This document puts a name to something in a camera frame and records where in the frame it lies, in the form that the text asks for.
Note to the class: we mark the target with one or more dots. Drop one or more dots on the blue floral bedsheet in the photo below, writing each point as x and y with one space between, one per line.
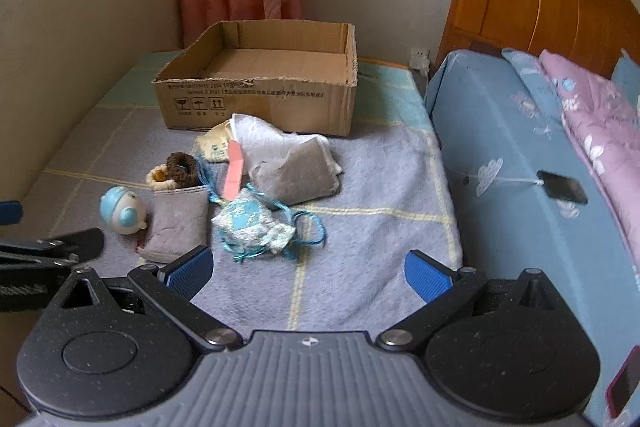
499 120

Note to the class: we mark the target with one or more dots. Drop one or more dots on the cardboard box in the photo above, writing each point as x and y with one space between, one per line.
299 75

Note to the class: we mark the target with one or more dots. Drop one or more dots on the blue white string sachet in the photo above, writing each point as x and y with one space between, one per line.
254 224

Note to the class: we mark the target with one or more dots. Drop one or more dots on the white wall charger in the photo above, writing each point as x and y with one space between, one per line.
419 61

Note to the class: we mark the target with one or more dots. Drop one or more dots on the pink nail file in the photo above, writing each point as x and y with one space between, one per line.
233 179

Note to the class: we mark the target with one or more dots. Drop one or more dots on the blue pillow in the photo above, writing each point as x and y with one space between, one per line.
626 76

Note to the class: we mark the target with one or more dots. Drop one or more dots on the black smartphone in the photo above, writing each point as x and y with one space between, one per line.
562 188

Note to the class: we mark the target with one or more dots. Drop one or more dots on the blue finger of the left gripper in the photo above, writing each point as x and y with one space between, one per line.
62 251
11 212

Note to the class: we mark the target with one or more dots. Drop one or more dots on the blue white doll head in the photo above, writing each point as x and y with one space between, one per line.
123 211

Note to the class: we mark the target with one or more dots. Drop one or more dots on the cream printed cloth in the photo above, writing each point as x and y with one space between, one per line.
213 145

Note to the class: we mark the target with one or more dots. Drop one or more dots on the brown knitted scrunchie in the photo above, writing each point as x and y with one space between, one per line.
182 168

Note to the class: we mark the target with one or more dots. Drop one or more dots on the pink floral quilt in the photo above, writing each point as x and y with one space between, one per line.
606 127

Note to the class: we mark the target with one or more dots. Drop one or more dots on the wooden headboard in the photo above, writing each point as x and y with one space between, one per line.
590 33

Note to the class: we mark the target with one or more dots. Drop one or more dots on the grey pouch large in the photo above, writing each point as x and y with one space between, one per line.
305 173

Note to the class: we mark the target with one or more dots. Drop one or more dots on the white towel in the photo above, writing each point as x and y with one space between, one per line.
261 141

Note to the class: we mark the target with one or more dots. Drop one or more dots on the grey checked blanket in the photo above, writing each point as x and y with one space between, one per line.
349 276

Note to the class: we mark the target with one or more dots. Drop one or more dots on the pink phone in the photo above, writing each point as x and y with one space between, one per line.
624 384

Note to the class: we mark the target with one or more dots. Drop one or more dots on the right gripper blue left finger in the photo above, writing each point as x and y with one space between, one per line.
167 291

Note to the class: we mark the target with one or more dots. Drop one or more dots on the grey pouch small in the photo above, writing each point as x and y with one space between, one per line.
179 223

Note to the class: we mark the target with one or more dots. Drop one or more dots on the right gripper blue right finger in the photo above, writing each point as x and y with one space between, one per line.
446 294

